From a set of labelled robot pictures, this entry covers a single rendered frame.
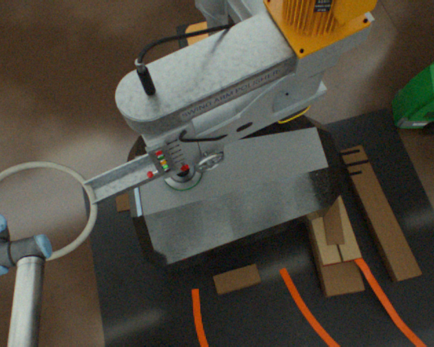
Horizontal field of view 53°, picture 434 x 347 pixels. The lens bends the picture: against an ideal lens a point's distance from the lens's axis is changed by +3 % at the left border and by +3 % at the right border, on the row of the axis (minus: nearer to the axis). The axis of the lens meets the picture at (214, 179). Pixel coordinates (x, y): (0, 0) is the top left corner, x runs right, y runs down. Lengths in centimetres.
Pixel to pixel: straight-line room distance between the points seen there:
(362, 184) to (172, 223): 145
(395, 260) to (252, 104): 170
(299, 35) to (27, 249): 122
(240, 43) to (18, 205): 241
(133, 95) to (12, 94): 251
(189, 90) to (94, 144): 207
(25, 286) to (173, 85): 84
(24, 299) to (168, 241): 103
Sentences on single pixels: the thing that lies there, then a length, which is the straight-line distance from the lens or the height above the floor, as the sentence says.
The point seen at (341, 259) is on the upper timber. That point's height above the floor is 19.
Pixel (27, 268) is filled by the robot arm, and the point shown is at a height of 161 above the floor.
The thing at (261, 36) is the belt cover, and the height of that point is 173.
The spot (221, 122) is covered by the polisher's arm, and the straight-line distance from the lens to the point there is 183.
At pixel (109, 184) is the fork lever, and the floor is 112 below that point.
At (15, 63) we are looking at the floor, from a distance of 417.
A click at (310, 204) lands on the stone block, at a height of 72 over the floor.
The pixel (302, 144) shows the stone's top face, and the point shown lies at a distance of 242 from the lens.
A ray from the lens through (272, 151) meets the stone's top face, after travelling 239.
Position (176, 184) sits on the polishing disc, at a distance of 229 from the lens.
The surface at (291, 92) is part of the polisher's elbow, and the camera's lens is 201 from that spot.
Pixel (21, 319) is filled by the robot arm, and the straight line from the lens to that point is 155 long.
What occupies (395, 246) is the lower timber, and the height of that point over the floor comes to 12.
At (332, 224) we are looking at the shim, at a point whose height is 25.
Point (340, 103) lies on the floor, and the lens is 357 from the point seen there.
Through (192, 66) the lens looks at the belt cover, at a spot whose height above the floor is 173.
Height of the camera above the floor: 306
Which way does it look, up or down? 71 degrees down
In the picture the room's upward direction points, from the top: 12 degrees counter-clockwise
